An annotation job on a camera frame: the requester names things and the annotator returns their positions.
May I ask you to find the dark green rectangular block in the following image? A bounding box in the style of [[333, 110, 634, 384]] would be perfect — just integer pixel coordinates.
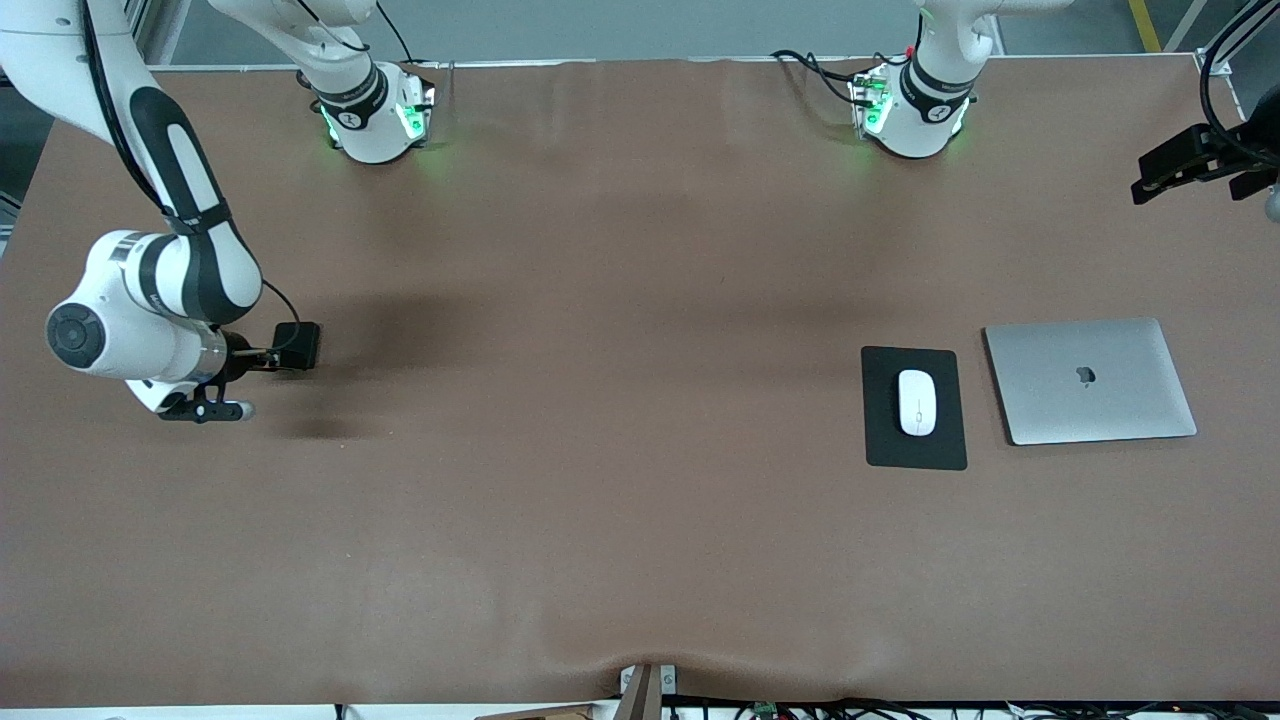
[[273, 321, 322, 374]]

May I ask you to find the black mouse pad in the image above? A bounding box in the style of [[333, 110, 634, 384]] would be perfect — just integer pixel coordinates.
[[861, 345, 969, 472]]

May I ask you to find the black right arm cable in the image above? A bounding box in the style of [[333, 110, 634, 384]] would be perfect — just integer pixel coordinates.
[[80, 0, 302, 353]]

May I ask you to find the small metal bracket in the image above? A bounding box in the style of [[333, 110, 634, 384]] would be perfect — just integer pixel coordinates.
[[620, 665, 679, 697]]

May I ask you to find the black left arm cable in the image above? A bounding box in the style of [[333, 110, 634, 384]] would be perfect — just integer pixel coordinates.
[[1198, 0, 1280, 167]]

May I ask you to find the black base cable bundle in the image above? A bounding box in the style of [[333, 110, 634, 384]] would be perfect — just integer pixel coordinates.
[[768, 48, 873, 107]]

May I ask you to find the silver closed laptop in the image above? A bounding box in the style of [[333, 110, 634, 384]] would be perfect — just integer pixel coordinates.
[[983, 318, 1199, 447]]

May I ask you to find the white computer mouse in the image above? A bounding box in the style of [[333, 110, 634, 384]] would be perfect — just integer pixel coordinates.
[[896, 369, 939, 438]]

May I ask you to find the brown table cover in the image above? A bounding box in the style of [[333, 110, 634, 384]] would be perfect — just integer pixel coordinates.
[[0, 55, 1280, 707]]

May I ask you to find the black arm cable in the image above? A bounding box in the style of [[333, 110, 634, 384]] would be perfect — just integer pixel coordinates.
[[80, 0, 302, 353], [1198, 0, 1280, 167]]

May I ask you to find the aluminium frame profile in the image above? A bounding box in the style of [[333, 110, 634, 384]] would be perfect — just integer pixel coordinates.
[[1197, 0, 1280, 77], [125, 0, 193, 67]]

